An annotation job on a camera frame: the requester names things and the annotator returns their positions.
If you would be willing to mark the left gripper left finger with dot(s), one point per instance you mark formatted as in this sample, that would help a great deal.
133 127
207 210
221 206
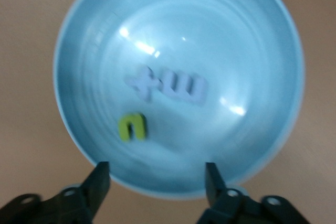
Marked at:
78 203

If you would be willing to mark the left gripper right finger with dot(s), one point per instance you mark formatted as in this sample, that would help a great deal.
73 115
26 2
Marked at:
225 205

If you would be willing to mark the green letter n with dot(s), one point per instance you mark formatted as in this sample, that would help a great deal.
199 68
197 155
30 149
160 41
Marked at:
124 129

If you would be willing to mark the blue letter m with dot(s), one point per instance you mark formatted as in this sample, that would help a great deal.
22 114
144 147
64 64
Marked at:
191 96

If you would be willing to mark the blue letter t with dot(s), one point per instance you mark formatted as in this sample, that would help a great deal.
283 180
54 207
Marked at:
144 85

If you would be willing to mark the blue round plate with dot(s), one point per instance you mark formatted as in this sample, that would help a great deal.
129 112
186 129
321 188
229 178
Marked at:
210 37

